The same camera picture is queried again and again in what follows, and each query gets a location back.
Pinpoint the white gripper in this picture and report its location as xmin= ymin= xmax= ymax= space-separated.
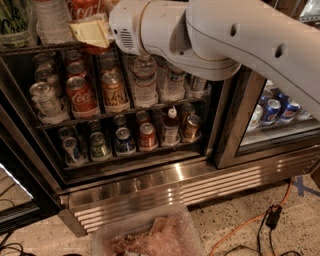
xmin=69 ymin=0 xmax=149 ymax=56

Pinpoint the red coke can top shelf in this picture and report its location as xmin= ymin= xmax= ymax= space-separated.
xmin=66 ymin=0 xmax=109 ymax=55

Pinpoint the red coke can shelf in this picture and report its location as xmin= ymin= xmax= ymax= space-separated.
xmin=66 ymin=0 xmax=109 ymax=55
xmin=66 ymin=76 xmax=100 ymax=119

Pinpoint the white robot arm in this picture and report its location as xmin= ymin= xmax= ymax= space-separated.
xmin=69 ymin=0 xmax=320 ymax=119

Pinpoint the white can top shelf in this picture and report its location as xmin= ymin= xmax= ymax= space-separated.
xmin=31 ymin=0 xmax=73 ymax=45

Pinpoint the orange can middle shelf front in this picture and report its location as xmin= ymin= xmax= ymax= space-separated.
xmin=102 ymin=72 xmax=130 ymax=113

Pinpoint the red coke can middle shelf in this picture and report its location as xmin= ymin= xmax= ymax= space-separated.
xmin=66 ymin=76 xmax=100 ymax=119

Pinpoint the green lacroix can top shelf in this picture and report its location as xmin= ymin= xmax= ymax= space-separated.
xmin=0 ymin=0 xmax=34 ymax=48

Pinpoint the silver can middle shelf front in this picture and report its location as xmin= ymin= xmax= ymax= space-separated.
xmin=29 ymin=82 xmax=69 ymax=125

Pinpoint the steel fridge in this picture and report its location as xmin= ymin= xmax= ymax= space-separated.
xmin=0 ymin=0 xmax=320 ymax=238

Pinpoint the dark blue can bottom shelf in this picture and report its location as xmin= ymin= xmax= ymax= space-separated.
xmin=115 ymin=127 xmax=136 ymax=156

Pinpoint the red white can bottom shelf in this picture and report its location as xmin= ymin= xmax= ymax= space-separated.
xmin=139 ymin=123 xmax=158 ymax=151

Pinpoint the green can bottom shelf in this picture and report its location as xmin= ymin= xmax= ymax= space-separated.
xmin=89 ymin=132 xmax=112 ymax=162

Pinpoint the silver slim can middle shelf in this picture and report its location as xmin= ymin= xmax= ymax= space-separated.
xmin=191 ymin=76 xmax=208 ymax=98

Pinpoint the blue white can bottom shelf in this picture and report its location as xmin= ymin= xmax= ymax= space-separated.
xmin=62 ymin=137 xmax=87 ymax=167

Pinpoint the copper can bottom shelf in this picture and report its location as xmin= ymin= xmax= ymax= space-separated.
xmin=183 ymin=115 xmax=201 ymax=142

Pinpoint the white can right compartment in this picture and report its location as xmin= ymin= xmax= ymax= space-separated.
xmin=247 ymin=105 xmax=263 ymax=131

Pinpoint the blue pepsi can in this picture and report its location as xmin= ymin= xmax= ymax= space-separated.
xmin=260 ymin=99 xmax=281 ymax=125

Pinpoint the fridge sliding glass door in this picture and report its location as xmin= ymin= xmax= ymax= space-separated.
xmin=214 ymin=66 xmax=320 ymax=168

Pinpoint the water bottle left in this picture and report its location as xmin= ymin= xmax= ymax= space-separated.
xmin=133 ymin=55 xmax=158 ymax=108

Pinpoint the water bottle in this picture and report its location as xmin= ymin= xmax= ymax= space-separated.
xmin=162 ymin=62 xmax=186 ymax=102
xmin=133 ymin=55 xmax=158 ymax=108

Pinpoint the water bottle right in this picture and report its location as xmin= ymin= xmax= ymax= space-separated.
xmin=162 ymin=62 xmax=186 ymax=102

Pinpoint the small white capped bottle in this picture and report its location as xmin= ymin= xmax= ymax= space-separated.
xmin=161 ymin=108 xmax=180 ymax=146

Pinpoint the clear plastic bin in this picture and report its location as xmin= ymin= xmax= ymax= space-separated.
xmin=92 ymin=204 xmax=205 ymax=256

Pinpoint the black power adapter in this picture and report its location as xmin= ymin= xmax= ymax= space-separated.
xmin=266 ymin=205 xmax=282 ymax=230

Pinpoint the orange extension cable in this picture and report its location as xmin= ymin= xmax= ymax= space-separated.
xmin=209 ymin=178 xmax=294 ymax=256

